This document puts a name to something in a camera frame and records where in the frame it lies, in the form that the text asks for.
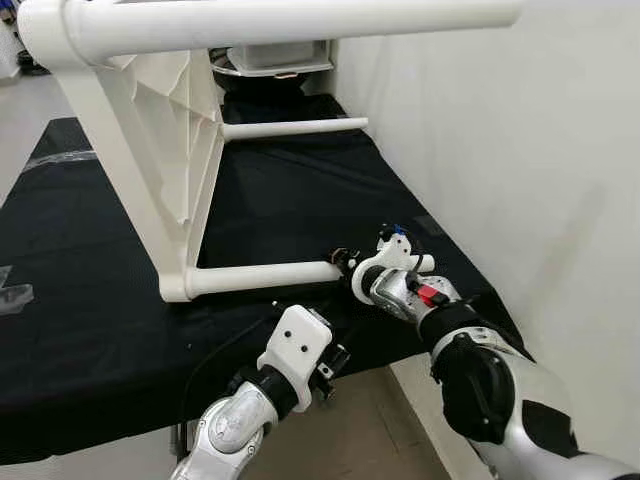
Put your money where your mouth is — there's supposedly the white plastic table top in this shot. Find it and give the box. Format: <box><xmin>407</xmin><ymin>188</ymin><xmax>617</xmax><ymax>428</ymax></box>
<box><xmin>45</xmin><ymin>45</ymin><xmax>227</xmax><ymax>303</ymax></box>

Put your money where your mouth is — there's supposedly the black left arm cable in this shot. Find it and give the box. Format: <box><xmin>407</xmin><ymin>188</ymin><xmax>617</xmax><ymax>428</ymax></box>
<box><xmin>178</xmin><ymin>315</ymin><xmax>286</xmax><ymax>456</ymax></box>

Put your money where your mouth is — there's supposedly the clear tape strip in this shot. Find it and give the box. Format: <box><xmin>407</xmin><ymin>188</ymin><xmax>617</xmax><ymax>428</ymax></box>
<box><xmin>22</xmin><ymin>149</ymin><xmax>98</xmax><ymax>169</ymax></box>

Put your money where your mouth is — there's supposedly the black tablecloth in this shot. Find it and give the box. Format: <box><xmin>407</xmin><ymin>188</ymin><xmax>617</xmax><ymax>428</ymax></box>
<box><xmin>0</xmin><ymin>92</ymin><xmax>528</xmax><ymax>466</ymax></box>

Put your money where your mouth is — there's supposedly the cross-shaped clear tape piece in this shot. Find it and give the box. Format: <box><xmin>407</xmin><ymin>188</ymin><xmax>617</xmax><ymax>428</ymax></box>
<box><xmin>0</xmin><ymin>265</ymin><xmax>34</xmax><ymax>316</ymax></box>

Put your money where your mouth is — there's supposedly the clear plastic storage box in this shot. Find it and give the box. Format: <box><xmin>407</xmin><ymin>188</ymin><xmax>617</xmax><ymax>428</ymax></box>
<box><xmin>227</xmin><ymin>40</ymin><xmax>333</xmax><ymax>73</ymax></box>

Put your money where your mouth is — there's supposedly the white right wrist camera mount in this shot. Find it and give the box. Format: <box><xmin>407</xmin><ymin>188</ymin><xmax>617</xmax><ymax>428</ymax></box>
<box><xmin>350</xmin><ymin>225</ymin><xmax>423</xmax><ymax>301</ymax></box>

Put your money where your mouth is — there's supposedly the black wok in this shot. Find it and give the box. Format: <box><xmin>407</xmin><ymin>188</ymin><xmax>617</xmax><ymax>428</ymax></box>
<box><xmin>208</xmin><ymin>52</ymin><xmax>336</xmax><ymax>99</ymax></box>

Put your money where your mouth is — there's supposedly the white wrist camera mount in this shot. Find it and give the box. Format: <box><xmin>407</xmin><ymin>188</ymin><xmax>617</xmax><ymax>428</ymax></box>
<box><xmin>350</xmin><ymin>225</ymin><xmax>423</xmax><ymax>301</ymax></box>
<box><xmin>255</xmin><ymin>305</ymin><xmax>334</xmax><ymax>388</ymax></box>

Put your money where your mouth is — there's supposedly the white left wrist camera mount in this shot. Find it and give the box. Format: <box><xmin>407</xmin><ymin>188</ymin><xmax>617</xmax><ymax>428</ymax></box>
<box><xmin>255</xmin><ymin>305</ymin><xmax>334</xmax><ymax>388</ymax></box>

